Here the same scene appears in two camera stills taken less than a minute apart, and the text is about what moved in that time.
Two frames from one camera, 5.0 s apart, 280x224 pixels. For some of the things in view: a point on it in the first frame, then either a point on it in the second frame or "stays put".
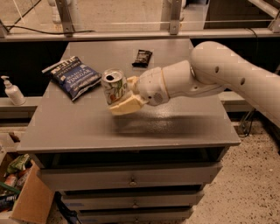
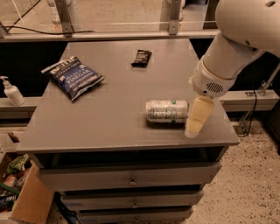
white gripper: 150,85 → 207,80
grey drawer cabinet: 149,165 stays put
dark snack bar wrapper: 142,59 stays put
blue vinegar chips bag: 73,76 stays put
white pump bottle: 13,92 stays put
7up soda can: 115,84 → 167,111
